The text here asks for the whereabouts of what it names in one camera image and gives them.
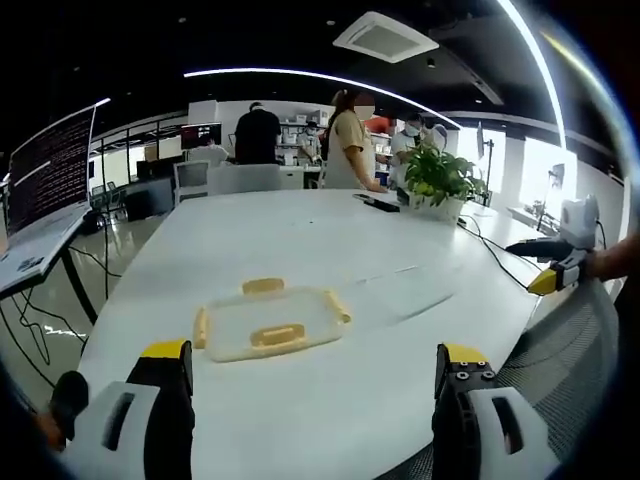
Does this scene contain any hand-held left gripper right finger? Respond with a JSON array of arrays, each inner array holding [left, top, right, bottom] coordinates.
[[432, 342, 561, 480]]

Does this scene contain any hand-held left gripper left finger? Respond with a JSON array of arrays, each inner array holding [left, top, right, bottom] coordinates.
[[59, 338, 196, 480]]

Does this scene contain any clear lid with yellow buckles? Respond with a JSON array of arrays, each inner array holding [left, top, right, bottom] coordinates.
[[192, 275, 352, 364]]

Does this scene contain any dark rounded object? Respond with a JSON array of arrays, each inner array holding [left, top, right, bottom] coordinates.
[[48, 370, 91, 442]]

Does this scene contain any grey mesh chair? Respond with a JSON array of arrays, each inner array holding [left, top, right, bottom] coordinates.
[[389, 279, 624, 480]]

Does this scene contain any monitor on stand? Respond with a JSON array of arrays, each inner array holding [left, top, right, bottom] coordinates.
[[474, 121, 497, 177]]

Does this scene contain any potted green plant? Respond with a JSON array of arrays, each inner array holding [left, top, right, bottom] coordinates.
[[403, 143, 487, 222]]

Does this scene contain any curved ceiling light strip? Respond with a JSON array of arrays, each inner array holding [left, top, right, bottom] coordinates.
[[497, 0, 570, 151], [182, 67, 462, 129]]

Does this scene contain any black flat device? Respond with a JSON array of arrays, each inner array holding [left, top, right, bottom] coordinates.
[[351, 192, 402, 214]]

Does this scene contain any white side desk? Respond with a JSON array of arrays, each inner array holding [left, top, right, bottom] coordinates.
[[0, 203, 97, 302]]

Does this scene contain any white mesh office chair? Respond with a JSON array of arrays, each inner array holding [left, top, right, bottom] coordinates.
[[172, 159, 211, 203]]

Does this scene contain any ceiling air conditioner vent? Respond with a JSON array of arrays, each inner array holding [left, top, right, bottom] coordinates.
[[331, 10, 441, 65]]

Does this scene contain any large dark monitor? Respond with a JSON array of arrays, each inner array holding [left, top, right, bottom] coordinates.
[[6, 103, 97, 237]]

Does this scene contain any dark background screen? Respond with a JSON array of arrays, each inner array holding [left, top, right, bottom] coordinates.
[[180, 122, 223, 150]]

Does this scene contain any black table cable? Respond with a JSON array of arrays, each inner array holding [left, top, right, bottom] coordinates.
[[456, 215, 542, 292]]

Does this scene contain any black floor cable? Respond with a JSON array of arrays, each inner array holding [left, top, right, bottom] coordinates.
[[0, 238, 109, 386]]

